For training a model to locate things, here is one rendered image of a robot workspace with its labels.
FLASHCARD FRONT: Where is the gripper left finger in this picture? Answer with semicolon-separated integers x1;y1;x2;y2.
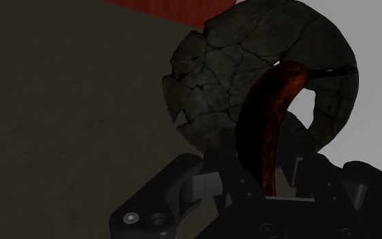
109;147;266;239

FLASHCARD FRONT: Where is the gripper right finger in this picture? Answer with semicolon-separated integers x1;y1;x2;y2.
290;153;382;239

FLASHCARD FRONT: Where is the dark spotted orange banana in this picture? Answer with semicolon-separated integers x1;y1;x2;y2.
234;60;358;198

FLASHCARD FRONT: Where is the grey cracked stone bowl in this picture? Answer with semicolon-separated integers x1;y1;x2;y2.
162;0;360;157

